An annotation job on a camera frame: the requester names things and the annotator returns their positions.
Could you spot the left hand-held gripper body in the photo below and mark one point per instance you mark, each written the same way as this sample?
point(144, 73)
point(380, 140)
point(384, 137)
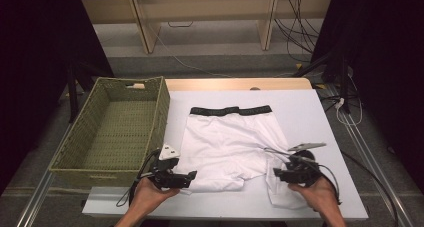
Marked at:
point(166, 178)

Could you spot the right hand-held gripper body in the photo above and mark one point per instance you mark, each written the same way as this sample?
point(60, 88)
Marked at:
point(303, 173)

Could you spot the white shorts with black waistband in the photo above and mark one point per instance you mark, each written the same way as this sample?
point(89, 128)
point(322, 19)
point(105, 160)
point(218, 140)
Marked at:
point(226, 147)

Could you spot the green woven basket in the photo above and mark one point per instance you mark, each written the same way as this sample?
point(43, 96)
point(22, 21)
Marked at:
point(116, 137)

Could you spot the person's right hand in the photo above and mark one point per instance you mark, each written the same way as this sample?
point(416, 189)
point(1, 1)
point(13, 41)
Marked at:
point(320, 197)

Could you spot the person's left hand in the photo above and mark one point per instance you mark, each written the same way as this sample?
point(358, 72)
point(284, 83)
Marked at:
point(146, 200)

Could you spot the black tripod stand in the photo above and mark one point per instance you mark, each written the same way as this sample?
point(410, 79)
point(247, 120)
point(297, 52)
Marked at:
point(340, 73)

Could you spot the black metal stand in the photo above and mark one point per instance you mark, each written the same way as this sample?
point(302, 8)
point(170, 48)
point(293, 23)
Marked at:
point(71, 87)

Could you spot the black curtain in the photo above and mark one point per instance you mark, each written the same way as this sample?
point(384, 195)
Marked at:
point(33, 70)
point(390, 70)

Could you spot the aluminium floor rail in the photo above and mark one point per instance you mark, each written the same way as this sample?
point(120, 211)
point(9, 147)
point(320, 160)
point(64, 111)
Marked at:
point(31, 207)
point(370, 160)

